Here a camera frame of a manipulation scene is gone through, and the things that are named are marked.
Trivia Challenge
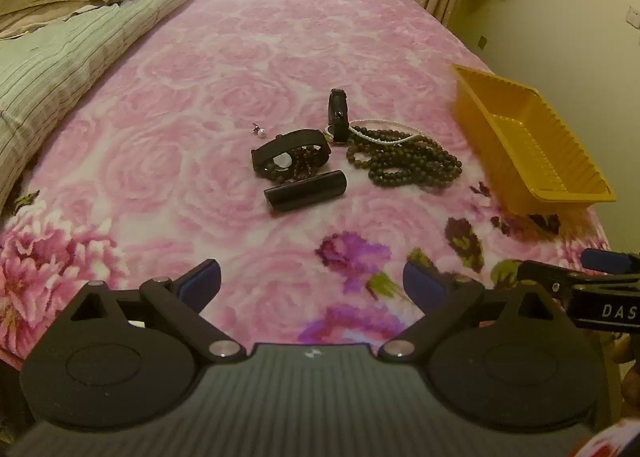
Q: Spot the yellow plastic tray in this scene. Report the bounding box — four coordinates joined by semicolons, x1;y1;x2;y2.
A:
451;63;617;216

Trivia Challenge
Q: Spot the black narrow watch band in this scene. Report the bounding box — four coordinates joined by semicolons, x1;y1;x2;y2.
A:
327;88;351;143

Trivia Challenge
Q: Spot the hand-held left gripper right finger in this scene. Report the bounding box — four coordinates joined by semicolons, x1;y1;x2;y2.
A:
377;259;567;364

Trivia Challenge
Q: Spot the pink floral blanket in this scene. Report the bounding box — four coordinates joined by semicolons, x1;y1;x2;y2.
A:
0;0;614;374

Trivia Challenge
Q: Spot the black cylinder case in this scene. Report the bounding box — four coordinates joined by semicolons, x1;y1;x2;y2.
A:
263;170;348;212

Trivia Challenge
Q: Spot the red white printed cloth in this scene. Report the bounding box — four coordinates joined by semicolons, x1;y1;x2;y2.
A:
570;416;640;457

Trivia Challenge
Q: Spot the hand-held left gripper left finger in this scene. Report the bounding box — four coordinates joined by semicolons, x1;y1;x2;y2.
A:
70;258;248;364

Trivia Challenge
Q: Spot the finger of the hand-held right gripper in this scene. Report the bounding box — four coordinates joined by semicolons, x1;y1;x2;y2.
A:
516;260;589;295
581;248;640;275

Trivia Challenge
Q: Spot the black wristwatch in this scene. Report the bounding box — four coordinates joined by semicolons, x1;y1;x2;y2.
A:
251;130;332;183

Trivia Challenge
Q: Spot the green striped quilt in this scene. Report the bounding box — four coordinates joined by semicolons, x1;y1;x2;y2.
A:
0;0;221;211

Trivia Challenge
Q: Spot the brown bead necklace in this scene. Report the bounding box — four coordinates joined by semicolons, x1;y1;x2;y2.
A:
346;126;441;169

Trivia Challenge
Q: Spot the white pearl strand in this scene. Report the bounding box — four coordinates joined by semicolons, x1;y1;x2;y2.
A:
348;118;427;146

